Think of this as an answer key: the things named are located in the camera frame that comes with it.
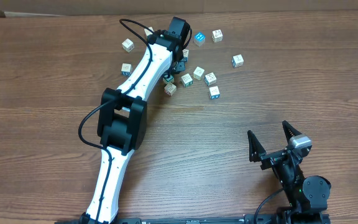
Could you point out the plain wooden block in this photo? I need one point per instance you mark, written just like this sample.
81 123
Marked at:
198 73

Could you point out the blue top wooden block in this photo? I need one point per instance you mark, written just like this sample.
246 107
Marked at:
199 39

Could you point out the wooden block blue T side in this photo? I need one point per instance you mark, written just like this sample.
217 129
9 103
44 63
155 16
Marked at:
214 92

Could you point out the wooden block blue side left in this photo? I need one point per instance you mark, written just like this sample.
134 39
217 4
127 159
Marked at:
126 69

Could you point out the wooden block top right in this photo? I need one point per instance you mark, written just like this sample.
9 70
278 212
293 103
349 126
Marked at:
217 35

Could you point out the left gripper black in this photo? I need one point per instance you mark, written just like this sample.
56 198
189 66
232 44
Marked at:
179 66

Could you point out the wooden block blue edge centre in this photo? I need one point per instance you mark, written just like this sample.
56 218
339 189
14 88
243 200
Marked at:
210 79

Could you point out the wooden block umbrella right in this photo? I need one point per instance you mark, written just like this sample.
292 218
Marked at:
237 61

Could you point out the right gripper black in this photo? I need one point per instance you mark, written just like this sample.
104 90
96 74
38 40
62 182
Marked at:
276 156

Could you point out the wooden block animal drawing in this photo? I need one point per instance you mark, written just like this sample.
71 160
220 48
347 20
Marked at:
170 89

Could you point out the cardboard backdrop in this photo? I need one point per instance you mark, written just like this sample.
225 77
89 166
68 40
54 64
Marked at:
111 7

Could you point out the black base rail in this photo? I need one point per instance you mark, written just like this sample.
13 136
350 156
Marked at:
197 221

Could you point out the wooden block M drawing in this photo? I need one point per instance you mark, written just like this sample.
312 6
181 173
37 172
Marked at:
186 80

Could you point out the wooden block far left upper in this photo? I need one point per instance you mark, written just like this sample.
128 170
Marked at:
128 45

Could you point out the green number four block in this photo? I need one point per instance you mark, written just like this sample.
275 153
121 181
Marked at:
168 78

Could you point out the leaf block blue side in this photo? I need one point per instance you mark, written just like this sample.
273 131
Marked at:
185 55

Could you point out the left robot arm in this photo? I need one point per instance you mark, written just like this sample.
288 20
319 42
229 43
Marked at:
123 117

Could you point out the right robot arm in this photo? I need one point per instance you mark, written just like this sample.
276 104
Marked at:
307 196

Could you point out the wooden block green side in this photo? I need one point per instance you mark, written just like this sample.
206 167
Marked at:
148 31

